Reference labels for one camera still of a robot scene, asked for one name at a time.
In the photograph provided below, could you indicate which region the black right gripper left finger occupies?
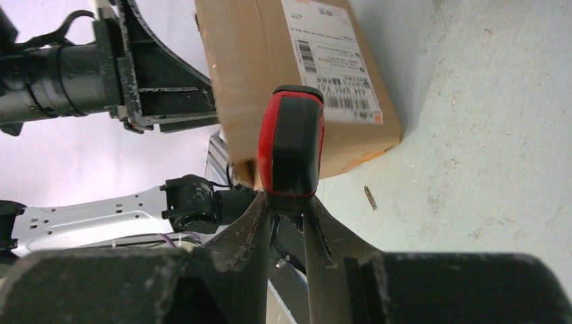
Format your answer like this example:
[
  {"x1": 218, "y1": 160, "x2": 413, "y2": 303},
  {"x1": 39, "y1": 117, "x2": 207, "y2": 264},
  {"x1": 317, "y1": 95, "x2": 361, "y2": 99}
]
[{"x1": 1, "y1": 194, "x2": 270, "y2": 323}]

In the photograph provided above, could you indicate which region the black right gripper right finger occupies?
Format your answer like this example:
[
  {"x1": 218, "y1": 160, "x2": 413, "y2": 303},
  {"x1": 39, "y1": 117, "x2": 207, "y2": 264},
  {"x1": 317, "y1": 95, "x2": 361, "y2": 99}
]
[{"x1": 303, "y1": 198, "x2": 571, "y2": 323}]

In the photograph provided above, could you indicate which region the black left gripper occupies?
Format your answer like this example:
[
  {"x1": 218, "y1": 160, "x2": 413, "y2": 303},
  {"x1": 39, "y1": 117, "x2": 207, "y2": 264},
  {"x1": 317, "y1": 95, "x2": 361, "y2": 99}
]
[{"x1": 92, "y1": 1, "x2": 219, "y2": 134}]

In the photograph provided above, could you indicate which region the brown cardboard express box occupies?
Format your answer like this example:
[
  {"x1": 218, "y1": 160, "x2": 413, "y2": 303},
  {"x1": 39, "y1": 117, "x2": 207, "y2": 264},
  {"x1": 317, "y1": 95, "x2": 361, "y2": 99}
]
[{"x1": 196, "y1": 1, "x2": 404, "y2": 189}]

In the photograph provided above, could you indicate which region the red black utility knife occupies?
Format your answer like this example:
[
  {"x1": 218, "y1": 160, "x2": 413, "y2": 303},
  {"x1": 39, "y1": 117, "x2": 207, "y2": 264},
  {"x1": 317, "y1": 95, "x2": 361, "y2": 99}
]
[{"x1": 257, "y1": 84, "x2": 324, "y2": 216}]

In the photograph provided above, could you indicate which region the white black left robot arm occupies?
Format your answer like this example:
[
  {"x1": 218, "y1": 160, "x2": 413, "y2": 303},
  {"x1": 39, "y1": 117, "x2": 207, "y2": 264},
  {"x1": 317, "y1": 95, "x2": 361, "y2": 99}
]
[{"x1": 1, "y1": 1, "x2": 256, "y2": 264}]

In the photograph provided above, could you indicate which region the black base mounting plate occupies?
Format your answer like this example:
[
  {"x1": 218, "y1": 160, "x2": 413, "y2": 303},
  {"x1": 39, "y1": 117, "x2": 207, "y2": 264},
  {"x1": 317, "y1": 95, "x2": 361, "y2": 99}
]
[{"x1": 268, "y1": 217, "x2": 310, "y2": 323}]

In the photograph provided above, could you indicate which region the small cardboard scrap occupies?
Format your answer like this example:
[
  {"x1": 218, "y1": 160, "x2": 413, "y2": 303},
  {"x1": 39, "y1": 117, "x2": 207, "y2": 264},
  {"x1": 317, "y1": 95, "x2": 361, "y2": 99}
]
[{"x1": 364, "y1": 186, "x2": 378, "y2": 211}]

